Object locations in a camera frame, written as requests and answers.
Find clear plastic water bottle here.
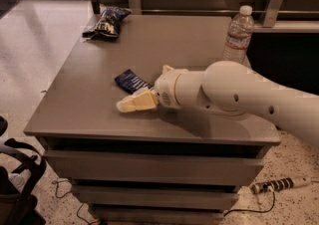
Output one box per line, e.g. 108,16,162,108
222,5,254,64

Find blue chip bag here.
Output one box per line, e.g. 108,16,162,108
82,6,132,40

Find grey drawer cabinet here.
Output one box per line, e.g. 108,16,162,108
25,15,279,225

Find right metal bracket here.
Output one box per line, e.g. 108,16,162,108
261,0,283,28

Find blue rxbar blueberry wrapper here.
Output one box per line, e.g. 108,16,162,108
115,69,153,94

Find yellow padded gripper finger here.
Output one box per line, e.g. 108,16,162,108
117,92,159,113
133,87,154,96

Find black power cable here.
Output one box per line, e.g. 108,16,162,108
222,190,277,218

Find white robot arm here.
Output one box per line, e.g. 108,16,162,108
116,61,319,147

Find black chair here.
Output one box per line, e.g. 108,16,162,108
0,115,48,225

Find white power strip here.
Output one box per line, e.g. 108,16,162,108
250,176,311,194

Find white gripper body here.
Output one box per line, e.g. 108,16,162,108
155,65,187,109

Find thin black floor cable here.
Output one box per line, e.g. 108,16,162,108
51,177,101,225

